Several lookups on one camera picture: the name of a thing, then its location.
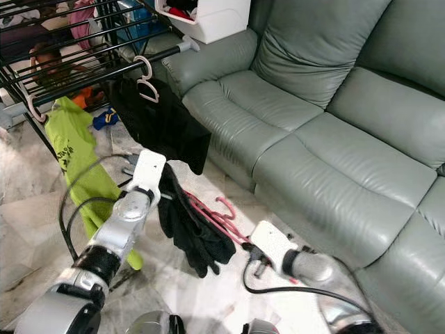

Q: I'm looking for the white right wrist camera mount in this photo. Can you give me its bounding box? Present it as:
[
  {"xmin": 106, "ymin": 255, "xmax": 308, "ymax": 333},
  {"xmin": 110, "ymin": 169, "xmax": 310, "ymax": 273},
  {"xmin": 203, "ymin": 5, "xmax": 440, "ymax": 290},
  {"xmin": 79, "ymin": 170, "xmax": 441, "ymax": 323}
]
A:
[{"xmin": 249, "ymin": 220, "xmax": 296, "ymax": 270}]

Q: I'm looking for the plain black garment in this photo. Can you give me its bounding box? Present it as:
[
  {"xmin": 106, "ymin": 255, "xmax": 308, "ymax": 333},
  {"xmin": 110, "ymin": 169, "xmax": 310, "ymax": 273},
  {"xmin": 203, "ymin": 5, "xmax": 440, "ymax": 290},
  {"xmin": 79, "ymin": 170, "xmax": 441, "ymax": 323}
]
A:
[{"xmin": 109, "ymin": 75, "xmax": 211, "ymax": 176}]

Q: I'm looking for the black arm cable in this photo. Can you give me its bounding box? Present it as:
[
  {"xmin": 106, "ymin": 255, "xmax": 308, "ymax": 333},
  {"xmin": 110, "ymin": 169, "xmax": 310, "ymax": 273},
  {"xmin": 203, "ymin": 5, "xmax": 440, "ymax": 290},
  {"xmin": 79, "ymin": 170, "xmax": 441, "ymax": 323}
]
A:
[
  {"xmin": 243, "ymin": 263, "xmax": 380, "ymax": 328},
  {"xmin": 59, "ymin": 153, "xmax": 136, "ymax": 262}
]

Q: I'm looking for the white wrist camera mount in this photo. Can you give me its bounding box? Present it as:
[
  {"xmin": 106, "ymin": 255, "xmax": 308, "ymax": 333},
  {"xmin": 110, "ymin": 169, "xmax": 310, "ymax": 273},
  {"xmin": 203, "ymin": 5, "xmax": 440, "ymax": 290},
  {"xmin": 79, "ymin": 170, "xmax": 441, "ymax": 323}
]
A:
[
  {"xmin": 249, "ymin": 220, "xmax": 296, "ymax": 270},
  {"xmin": 129, "ymin": 148, "xmax": 168, "ymax": 204}
]

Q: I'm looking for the pale pink plastic hanger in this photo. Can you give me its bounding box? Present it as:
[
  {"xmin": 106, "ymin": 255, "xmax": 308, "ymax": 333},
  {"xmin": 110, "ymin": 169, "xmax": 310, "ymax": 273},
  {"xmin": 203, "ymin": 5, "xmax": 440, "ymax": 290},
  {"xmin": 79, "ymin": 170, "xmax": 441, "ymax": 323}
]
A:
[
  {"xmin": 132, "ymin": 54, "xmax": 161, "ymax": 104},
  {"xmin": 26, "ymin": 90, "xmax": 47, "ymax": 125}
]

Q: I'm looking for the red plastic hanger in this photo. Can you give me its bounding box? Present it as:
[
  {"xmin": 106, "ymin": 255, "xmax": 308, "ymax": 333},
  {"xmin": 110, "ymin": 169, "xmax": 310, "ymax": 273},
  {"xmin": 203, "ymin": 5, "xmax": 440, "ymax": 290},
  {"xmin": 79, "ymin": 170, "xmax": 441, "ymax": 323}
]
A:
[
  {"xmin": 186, "ymin": 195, "xmax": 254, "ymax": 248},
  {"xmin": 184, "ymin": 191, "xmax": 298, "ymax": 285}
]

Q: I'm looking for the grey-green sofa cushion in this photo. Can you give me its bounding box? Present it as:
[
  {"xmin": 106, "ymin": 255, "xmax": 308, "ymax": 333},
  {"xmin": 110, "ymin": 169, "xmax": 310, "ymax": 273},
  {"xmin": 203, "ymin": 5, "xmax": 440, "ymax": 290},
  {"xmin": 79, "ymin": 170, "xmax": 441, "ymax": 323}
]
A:
[{"xmin": 252, "ymin": 0, "xmax": 394, "ymax": 109}]

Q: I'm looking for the toddler in green top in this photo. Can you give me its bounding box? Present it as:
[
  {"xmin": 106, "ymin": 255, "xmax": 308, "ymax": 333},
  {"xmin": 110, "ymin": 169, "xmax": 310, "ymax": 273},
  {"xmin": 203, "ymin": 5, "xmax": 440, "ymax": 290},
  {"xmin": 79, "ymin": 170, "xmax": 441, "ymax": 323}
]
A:
[{"xmin": 31, "ymin": 42, "xmax": 112, "ymax": 109}]

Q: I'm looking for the black metal drying rack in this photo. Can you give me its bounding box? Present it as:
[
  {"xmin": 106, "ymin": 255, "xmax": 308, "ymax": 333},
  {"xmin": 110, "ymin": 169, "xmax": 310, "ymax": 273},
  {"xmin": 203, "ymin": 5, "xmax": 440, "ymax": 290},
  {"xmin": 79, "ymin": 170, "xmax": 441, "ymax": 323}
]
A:
[{"xmin": 0, "ymin": 0, "xmax": 201, "ymax": 164}]

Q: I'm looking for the white plastic tub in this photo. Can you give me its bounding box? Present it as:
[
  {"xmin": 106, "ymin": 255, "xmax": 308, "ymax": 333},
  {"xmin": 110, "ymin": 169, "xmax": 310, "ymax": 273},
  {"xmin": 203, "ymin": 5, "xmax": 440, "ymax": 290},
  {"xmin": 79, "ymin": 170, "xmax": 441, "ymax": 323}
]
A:
[{"xmin": 154, "ymin": 0, "xmax": 251, "ymax": 45}]

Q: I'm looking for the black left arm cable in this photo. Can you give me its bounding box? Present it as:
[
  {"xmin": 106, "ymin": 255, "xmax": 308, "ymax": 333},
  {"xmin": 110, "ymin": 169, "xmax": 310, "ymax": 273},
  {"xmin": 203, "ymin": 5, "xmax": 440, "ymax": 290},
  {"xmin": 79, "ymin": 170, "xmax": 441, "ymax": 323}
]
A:
[{"xmin": 59, "ymin": 153, "xmax": 136, "ymax": 262}]

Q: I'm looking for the pink garment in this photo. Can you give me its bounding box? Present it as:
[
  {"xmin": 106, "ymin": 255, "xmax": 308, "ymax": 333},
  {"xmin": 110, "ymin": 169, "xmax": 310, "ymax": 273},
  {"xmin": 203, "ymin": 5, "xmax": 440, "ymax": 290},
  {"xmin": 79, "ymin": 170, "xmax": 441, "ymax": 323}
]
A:
[{"xmin": 70, "ymin": 0, "xmax": 98, "ymax": 44}]

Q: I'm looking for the robot right leg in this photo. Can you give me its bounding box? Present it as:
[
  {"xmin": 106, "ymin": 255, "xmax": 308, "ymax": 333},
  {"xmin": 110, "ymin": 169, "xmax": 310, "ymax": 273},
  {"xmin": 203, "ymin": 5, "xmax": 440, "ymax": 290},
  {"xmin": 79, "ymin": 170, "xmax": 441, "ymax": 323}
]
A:
[{"xmin": 240, "ymin": 319, "xmax": 284, "ymax": 334}]

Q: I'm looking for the blue garment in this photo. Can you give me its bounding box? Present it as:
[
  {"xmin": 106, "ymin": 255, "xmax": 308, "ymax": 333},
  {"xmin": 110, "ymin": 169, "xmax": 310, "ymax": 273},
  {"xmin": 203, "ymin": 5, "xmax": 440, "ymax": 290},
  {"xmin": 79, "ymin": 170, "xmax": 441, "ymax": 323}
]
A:
[{"xmin": 115, "ymin": 0, "xmax": 162, "ymax": 42}]

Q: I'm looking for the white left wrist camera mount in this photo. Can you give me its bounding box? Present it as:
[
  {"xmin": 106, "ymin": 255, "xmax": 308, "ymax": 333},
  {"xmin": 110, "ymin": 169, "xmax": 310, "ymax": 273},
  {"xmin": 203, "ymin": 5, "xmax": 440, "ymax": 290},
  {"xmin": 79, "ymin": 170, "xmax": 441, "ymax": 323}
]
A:
[{"xmin": 129, "ymin": 148, "xmax": 168, "ymax": 204}]

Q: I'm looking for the purple garment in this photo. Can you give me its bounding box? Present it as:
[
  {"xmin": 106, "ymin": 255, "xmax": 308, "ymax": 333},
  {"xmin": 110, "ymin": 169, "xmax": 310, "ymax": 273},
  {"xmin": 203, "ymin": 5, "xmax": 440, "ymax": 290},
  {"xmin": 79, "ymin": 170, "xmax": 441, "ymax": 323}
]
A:
[{"xmin": 0, "ymin": 24, "xmax": 74, "ymax": 63}]

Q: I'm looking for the black shirt with grey print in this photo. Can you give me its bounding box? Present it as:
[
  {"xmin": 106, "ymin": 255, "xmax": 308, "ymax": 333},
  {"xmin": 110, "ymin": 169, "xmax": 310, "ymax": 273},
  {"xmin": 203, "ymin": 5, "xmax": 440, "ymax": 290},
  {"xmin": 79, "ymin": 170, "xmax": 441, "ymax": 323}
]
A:
[{"xmin": 156, "ymin": 164, "xmax": 238, "ymax": 278}]

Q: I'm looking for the robot left leg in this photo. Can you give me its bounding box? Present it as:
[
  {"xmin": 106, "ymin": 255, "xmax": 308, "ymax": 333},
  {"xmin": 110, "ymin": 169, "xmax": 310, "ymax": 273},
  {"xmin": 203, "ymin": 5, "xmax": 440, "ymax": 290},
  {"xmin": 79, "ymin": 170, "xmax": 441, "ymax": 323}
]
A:
[{"xmin": 125, "ymin": 311, "xmax": 185, "ymax": 334}]

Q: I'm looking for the grey-green leather sofa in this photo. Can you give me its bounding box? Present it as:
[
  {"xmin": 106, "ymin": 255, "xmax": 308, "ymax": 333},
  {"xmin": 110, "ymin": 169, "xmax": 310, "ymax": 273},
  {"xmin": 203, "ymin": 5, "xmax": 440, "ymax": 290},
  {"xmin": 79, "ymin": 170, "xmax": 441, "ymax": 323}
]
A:
[{"xmin": 160, "ymin": 0, "xmax": 445, "ymax": 334}]

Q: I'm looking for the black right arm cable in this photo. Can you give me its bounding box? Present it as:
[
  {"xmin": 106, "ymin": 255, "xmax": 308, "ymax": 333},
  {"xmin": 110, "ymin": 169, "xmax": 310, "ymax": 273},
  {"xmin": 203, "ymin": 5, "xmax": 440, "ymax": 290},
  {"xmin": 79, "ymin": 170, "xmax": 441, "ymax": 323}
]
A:
[{"xmin": 243, "ymin": 263, "xmax": 380, "ymax": 328}]

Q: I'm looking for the robot leg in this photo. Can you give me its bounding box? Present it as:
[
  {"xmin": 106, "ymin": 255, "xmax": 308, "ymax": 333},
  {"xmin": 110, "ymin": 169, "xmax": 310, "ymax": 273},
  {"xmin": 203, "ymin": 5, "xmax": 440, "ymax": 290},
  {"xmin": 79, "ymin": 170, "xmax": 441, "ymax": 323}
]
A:
[
  {"xmin": 240, "ymin": 319, "xmax": 284, "ymax": 334},
  {"xmin": 125, "ymin": 311, "xmax": 185, "ymax": 334}
]

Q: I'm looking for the yellow-green printed shirt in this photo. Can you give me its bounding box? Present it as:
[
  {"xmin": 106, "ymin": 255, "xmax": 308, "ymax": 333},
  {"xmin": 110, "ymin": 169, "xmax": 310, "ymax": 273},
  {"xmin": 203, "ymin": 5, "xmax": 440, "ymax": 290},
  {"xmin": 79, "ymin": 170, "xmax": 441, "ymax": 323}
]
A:
[{"xmin": 45, "ymin": 96, "xmax": 145, "ymax": 271}]

